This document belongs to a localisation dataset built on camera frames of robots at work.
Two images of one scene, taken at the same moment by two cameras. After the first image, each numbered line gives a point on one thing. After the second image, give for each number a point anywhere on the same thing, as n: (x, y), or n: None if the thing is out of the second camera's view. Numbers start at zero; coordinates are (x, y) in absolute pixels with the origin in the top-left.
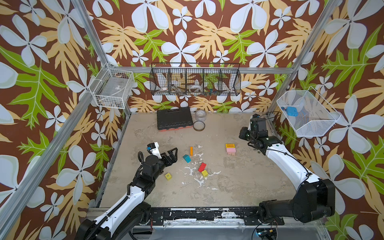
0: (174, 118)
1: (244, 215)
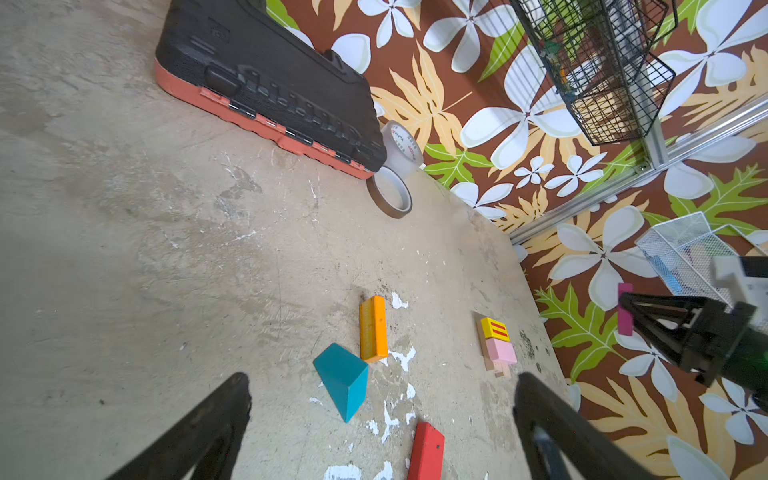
0: (247, 63)
1: None
